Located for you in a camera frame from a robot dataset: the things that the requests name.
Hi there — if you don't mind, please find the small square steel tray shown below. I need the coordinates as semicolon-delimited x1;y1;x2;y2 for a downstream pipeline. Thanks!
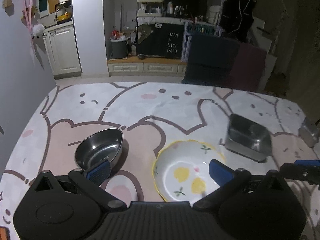
298;117;319;148

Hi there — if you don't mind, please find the large square steel tray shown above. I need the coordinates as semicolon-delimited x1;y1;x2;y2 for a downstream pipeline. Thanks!
225;114;272;163

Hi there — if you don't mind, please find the yellow pot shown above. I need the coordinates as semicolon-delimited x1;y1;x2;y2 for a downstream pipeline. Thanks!
56;8;72;24

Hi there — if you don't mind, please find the round steel bowl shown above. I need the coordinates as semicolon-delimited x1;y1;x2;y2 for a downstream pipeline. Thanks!
75;128;124;170

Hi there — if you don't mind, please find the black hanging jacket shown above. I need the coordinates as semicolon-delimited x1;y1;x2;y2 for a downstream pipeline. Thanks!
219;0;256;42

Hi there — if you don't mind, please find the cartoon bear tablecloth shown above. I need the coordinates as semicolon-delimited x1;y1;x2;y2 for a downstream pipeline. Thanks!
1;82;319;239

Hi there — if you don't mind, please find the white storage shelf rack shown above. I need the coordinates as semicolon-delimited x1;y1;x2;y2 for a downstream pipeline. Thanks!
136;0;164;17

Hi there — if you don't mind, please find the yellow rim floral bowl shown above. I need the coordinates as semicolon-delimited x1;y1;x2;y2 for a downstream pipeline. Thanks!
152;140;225;204

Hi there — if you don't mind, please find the white plush wall toy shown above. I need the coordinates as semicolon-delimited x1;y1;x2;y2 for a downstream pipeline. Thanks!
31;24;45;39

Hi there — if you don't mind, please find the white kitchen cabinet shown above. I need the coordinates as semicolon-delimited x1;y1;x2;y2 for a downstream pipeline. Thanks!
43;22;82;77

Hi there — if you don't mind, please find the low wooden drawer cabinet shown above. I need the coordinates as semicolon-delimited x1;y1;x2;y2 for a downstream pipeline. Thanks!
107;56;187;77

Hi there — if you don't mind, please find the maroon chair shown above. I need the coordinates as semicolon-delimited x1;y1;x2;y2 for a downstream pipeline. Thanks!
227;43;267;92

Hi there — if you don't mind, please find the grey trash bin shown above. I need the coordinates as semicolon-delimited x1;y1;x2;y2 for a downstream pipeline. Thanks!
111;37;129;59

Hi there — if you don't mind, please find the black letter board sign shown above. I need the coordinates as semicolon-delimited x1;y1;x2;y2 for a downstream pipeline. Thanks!
136;23;184;59

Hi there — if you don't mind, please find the dark blue chair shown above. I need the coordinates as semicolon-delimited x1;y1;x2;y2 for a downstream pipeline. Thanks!
182;34;240;86

